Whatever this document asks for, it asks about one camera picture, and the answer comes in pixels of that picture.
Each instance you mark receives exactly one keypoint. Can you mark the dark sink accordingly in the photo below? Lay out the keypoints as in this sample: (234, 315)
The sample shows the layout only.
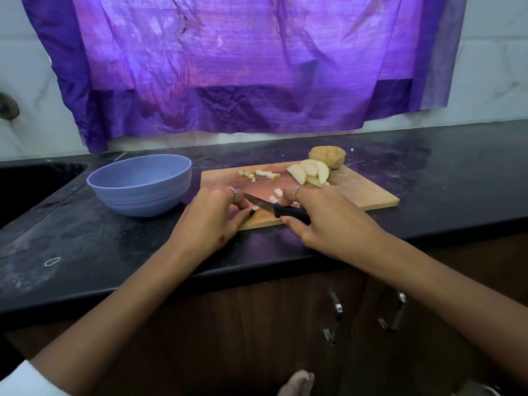
(33, 189)

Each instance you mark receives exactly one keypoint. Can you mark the blue bowl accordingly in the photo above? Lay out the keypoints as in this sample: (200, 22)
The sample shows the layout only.
(140, 185)

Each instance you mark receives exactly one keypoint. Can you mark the person's right hand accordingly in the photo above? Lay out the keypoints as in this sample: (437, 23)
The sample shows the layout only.
(334, 222)

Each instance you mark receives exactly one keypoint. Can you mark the person's left forearm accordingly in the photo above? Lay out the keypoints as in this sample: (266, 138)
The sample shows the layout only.
(115, 321)

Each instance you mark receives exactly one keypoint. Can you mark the person's right forearm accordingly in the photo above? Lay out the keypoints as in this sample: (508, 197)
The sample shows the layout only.
(462, 292)

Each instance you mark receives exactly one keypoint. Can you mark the purple cloth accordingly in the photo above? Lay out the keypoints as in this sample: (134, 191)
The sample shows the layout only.
(247, 61)

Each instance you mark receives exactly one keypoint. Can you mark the wooden cutting board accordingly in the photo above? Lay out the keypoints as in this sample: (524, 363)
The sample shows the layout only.
(363, 189)

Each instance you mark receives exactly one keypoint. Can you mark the person's left hand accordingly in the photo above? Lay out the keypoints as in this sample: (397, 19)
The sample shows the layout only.
(206, 222)

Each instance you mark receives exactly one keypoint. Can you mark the rounded potato end piece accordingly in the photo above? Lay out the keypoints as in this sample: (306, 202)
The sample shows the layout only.
(327, 156)

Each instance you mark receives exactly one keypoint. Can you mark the plastic bags on floor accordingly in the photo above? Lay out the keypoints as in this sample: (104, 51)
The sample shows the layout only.
(297, 383)

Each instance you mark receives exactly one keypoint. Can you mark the metal faucet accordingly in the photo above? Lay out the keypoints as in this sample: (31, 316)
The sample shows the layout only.
(8, 105)

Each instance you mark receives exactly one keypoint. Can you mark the pile of diced potato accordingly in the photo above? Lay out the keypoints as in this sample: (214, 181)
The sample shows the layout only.
(262, 174)

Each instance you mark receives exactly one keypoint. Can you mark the white rubber band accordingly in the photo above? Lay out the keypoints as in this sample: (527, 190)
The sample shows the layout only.
(45, 261)

